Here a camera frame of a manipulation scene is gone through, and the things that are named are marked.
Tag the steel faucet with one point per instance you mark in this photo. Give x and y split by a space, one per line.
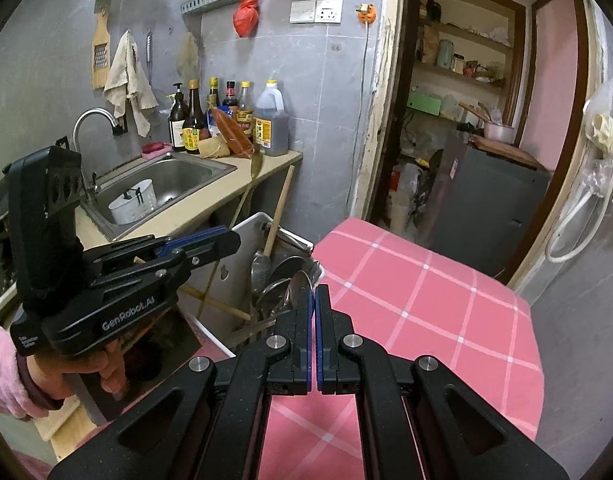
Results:
93 121

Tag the steel teaspoon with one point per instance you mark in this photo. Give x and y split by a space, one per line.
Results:
298 284

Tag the steel sink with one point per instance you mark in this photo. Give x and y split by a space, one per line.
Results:
175 176

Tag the red plastic bag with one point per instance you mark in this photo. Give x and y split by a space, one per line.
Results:
246 17

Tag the pink pot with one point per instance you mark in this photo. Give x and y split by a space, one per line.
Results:
500 133

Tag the large soy sauce jug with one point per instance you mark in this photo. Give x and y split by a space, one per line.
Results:
271 121

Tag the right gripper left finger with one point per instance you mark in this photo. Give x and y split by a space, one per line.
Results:
206 421

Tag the dark sauce bottle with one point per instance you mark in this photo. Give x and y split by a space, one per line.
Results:
195 127

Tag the hanging beige towel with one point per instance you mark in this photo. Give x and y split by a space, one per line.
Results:
127 83

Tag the wooden grater board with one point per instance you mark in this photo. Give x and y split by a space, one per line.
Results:
101 45

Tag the white perforated utensil holder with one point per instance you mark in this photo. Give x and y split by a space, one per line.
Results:
230 285

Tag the gold small spoon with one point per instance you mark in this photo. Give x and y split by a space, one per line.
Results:
255 169

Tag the large steel spoon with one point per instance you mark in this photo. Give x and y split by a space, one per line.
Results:
260 272

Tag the dark grey cabinet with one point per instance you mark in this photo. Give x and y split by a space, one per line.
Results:
480 206

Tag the white wall socket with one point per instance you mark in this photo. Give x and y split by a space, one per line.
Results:
316 12

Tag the pink fuzzy sleeve forearm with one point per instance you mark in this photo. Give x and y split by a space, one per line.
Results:
19 396

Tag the person left hand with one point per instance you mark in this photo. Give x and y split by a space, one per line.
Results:
49 370

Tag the pink checkered tablecloth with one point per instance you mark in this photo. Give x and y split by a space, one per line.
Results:
412 302

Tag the grey wall shelf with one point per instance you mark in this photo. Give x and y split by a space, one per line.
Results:
203 6

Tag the green box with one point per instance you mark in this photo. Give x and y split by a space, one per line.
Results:
424 103

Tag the white container in sink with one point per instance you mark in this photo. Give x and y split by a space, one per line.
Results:
134 203

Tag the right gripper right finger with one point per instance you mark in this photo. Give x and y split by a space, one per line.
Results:
417 418

